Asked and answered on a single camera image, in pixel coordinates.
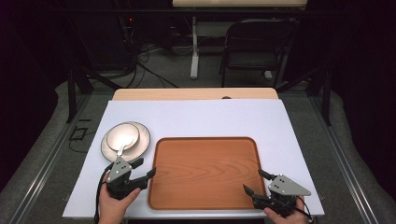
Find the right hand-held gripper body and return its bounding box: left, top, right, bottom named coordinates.
left=252, top=173, right=313, bottom=217

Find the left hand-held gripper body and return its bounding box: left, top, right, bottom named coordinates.
left=106, top=156, right=149, bottom=201

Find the white spoon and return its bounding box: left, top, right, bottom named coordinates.
left=116, top=138, right=138, bottom=158

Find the large cream plate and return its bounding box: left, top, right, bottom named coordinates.
left=100, top=120, right=151, bottom=163

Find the small cream bowl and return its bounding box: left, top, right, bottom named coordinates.
left=106, top=122, right=141, bottom=152

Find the brown wooden tray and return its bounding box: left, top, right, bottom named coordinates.
left=148, top=136, right=268, bottom=211

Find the person's right hand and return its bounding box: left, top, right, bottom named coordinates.
left=262, top=197, right=309, bottom=224

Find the person's left hand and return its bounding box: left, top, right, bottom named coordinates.
left=97, top=172, right=142, bottom=224

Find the white table sheet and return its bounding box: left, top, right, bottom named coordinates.
left=62, top=99, right=325, bottom=218

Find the light wooden table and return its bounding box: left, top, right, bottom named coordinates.
left=111, top=87, right=279, bottom=101

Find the black metal stand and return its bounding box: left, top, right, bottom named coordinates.
left=65, top=66, right=122, bottom=124
left=275, top=66, right=332, bottom=126

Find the white desk leg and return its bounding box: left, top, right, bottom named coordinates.
left=190, top=16, right=200, bottom=80

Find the black folding chair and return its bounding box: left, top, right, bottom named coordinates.
left=219, top=18, right=300, bottom=89

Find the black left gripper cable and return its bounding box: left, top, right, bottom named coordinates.
left=93, top=163, right=114, bottom=224

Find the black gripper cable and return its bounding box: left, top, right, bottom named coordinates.
left=292, top=195, right=314, bottom=224
left=93, top=163, right=114, bottom=224

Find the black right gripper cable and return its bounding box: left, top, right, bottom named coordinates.
left=292, top=195, right=314, bottom=224

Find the black square floor frame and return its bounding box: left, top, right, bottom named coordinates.
left=68, top=125, right=89, bottom=142

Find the aluminium floor rail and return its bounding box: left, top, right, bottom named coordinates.
left=309, top=95, right=380, bottom=224
left=8, top=94, right=92, bottom=224

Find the bundle of floor cables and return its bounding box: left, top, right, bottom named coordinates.
left=122, top=18, right=180, bottom=90

